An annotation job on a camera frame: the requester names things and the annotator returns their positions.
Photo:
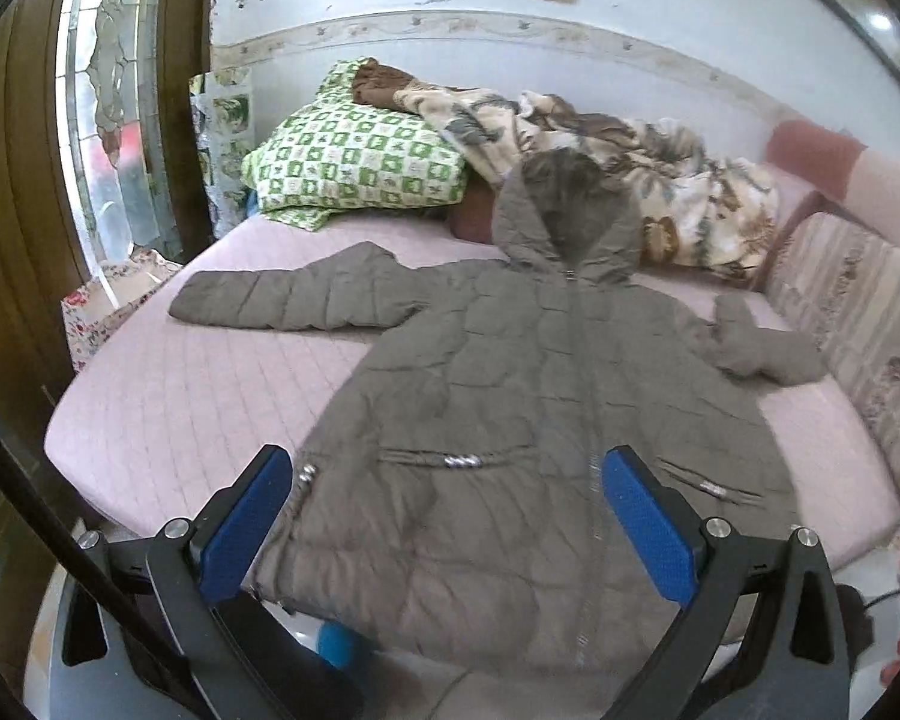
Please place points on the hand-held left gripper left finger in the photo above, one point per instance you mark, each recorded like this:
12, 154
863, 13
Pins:
244, 525

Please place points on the blue round object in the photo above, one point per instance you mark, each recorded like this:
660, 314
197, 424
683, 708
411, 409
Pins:
337, 643

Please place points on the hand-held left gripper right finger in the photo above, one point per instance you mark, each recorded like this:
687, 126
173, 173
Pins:
645, 521

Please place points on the striped floral back cushion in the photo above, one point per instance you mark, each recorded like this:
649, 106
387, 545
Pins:
862, 322

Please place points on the pink quilted bed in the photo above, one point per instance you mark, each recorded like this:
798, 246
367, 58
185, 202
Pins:
195, 397

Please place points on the brown cloth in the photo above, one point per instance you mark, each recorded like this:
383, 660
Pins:
379, 84

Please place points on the olive hooded puffer coat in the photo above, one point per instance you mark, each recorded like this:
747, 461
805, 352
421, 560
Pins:
517, 390

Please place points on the dark red pillow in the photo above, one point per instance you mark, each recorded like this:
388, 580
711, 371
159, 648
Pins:
474, 214

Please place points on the pink cushion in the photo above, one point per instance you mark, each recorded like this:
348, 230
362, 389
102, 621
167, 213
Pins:
832, 157

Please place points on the green printed plastic bag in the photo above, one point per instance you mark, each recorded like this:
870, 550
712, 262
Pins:
221, 142

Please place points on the cream floral blanket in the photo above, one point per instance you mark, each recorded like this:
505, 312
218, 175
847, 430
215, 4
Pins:
645, 165

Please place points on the stained glass door panel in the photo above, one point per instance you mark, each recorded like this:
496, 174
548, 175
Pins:
105, 90

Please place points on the green checked pillow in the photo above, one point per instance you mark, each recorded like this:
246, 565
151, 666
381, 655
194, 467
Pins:
345, 157

